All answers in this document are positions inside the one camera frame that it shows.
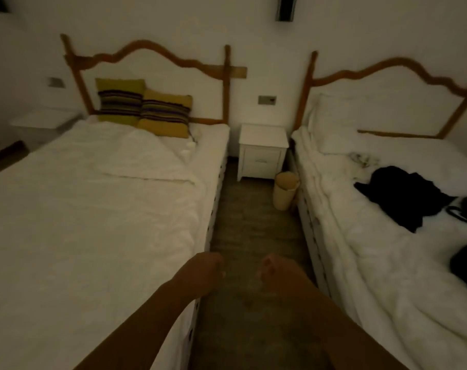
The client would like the person's left hand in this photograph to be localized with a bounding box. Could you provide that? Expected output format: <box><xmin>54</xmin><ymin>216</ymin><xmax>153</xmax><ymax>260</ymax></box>
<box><xmin>173</xmin><ymin>251</ymin><xmax>226</xmax><ymax>303</ymax></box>

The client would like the person's right hand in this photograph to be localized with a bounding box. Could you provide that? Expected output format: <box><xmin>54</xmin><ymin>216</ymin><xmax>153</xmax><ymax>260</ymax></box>
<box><xmin>258</xmin><ymin>253</ymin><xmax>316</xmax><ymax>301</ymax></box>

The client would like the person's right forearm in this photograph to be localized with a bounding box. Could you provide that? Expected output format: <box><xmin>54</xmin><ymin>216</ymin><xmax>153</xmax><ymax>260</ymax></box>
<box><xmin>284</xmin><ymin>283</ymin><xmax>409</xmax><ymax>370</ymax></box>

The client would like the person's left forearm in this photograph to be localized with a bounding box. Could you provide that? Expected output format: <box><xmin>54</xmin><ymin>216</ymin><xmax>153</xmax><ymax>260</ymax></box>
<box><xmin>74</xmin><ymin>274</ymin><xmax>197</xmax><ymax>370</ymax></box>

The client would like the cream waste bin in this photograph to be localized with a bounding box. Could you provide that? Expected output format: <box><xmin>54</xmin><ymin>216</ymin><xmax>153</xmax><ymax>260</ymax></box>
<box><xmin>273</xmin><ymin>172</ymin><xmax>300</xmax><ymax>211</ymax></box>

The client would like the white nightstand with drawers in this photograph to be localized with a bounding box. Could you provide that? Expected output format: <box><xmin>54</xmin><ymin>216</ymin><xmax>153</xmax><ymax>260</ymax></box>
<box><xmin>237</xmin><ymin>124</ymin><xmax>289</xmax><ymax>182</ymax></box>

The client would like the white bed with black clothes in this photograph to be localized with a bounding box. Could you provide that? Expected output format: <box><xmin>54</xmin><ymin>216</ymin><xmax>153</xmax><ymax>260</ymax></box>
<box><xmin>291</xmin><ymin>126</ymin><xmax>467</xmax><ymax>370</ymax></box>

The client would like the white bed with striped cushions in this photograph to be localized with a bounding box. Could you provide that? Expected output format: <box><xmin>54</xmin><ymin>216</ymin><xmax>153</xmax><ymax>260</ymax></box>
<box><xmin>0</xmin><ymin>115</ymin><xmax>231</xmax><ymax>370</ymax></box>

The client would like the white duvet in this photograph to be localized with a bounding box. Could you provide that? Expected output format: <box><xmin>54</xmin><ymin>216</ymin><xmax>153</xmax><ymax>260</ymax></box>
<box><xmin>0</xmin><ymin>120</ymin><xmax>206</xmax><ymax>370</ymax></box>

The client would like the black garment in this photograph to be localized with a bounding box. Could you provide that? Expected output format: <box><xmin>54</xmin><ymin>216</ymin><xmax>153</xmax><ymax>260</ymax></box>
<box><xmin>354</xmin><ymin>166</ymin><xmax>458</xmax><ymax>233</ymax></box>

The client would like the yellow striped cushion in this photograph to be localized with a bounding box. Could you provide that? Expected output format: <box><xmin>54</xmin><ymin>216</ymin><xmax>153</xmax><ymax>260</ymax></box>
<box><xmin>137</xmin><ymin>89</ymin><xmax>193</xmax><ymax>139</ymax></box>

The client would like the white pillow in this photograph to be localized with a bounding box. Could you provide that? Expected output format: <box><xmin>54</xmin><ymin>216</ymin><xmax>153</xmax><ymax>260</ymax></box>
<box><xmin>308</xmin><ymin>92</ymin><xmax>465</xmax><ymax>155</ymax></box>

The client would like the green striped cushion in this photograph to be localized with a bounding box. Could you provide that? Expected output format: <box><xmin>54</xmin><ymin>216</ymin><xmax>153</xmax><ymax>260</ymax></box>
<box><xmin>95</xmin><ymin>78</ymin><xmax>146</xmax><ymax>127</ymax></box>

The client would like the white floating side shelf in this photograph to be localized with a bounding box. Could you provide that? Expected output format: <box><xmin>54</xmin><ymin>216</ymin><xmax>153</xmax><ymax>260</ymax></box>
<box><xmin>9</xmin><ymin>108</ymin><xmax>82</xmax><ymax>132</ymax></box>

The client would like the wooden curved headboard with plank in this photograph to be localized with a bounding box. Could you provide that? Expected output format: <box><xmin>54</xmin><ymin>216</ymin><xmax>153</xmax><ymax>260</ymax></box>
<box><xmin>60</xmin><ymin>33</ymin><xmax>247</xmax><ymax>125</ymax></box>

